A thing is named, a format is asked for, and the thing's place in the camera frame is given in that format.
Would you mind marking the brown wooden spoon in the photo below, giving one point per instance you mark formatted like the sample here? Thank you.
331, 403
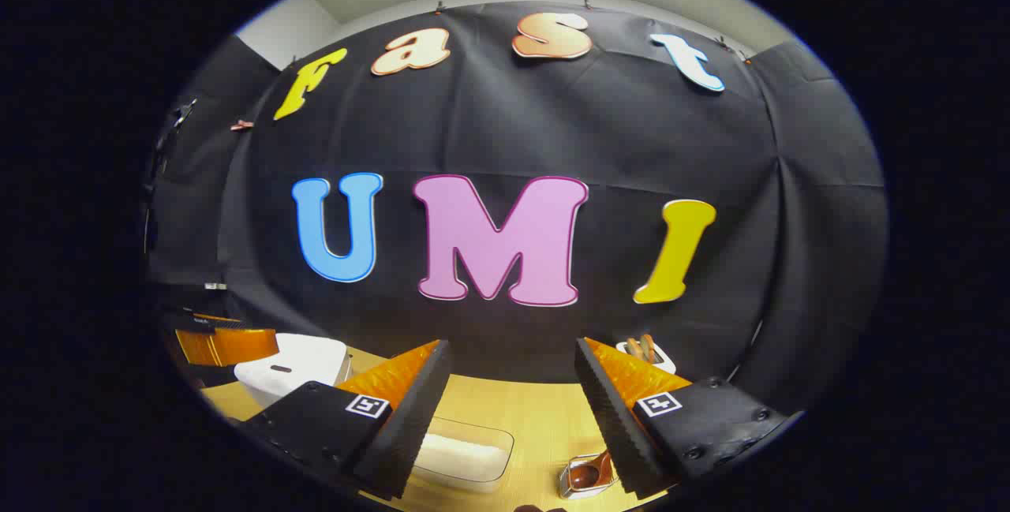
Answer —
585, 476

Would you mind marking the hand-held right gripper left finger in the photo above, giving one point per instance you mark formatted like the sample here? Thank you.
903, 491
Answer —
410, 425

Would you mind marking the white rice cooker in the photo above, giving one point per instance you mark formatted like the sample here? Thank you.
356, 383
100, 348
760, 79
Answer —
300, 354

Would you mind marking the white rice heap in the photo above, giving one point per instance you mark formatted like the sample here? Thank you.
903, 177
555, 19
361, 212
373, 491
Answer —
461, 457

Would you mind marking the dark metal clamp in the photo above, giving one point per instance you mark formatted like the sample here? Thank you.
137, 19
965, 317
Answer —
183, 113

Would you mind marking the brown toast slice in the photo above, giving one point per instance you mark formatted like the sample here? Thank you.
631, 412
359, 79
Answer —
634, 351
648, 347

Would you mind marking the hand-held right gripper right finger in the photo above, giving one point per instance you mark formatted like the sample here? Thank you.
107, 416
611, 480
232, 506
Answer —
611, 417

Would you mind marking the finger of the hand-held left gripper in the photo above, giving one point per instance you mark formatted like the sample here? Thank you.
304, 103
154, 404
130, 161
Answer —
229, 345

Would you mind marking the black backdrop cloth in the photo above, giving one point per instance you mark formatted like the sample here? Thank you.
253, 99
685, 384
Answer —
552, 125

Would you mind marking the white toaster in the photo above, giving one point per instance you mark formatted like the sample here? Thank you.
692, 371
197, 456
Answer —
664, 362

